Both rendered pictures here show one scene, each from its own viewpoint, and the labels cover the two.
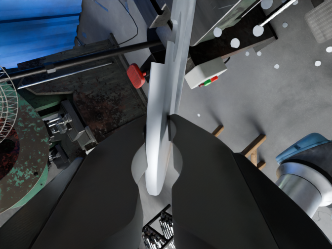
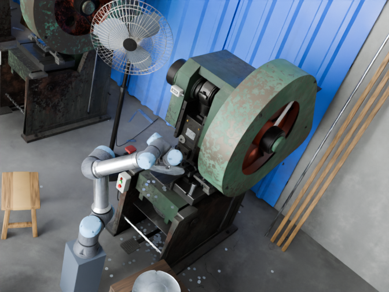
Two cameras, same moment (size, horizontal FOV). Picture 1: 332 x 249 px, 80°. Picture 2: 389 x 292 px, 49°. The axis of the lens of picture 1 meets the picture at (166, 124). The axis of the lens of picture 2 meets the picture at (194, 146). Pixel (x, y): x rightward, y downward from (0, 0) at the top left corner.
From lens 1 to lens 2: 2.36 m
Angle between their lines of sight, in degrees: 48
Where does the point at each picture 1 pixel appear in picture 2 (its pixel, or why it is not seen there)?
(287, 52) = (105, 242)
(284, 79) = not seen: hidden behind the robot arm
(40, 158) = (54, 43)
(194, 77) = (125, 175)
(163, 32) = not seen: hidden behind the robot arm
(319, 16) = (132, 242)
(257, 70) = not seen: hidden behind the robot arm
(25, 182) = (44, 29)
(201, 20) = (157, 175)
